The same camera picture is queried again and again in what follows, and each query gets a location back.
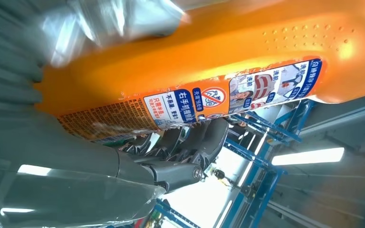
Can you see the ceiling light strip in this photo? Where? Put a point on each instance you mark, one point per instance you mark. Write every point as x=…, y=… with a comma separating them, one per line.
x=308, y=156

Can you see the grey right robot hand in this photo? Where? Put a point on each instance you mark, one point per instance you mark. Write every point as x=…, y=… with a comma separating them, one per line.
x=59, y=182

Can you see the blue metal rack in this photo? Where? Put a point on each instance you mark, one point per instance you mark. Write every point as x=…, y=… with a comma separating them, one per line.
x=266, y=188

